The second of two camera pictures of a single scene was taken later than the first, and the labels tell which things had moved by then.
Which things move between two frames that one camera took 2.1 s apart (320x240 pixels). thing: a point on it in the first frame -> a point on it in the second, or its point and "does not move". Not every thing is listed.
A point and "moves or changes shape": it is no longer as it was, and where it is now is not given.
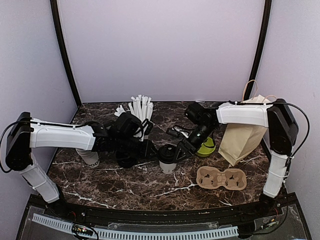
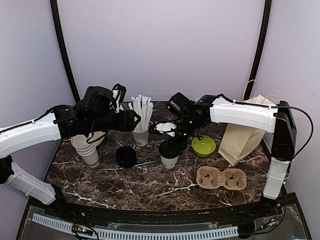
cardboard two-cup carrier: [209, 178] does not move
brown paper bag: [238, 140] does not move
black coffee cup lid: [167, 154] moves or changes shape
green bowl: [207, 148] does not move
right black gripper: [186, 149] -> [182, 144]
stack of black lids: [125, 159] does not move
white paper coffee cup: [167, 168] -> [169, 163]
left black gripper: [145, 153] -> [126, 123]
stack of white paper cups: [91, 158] does not move
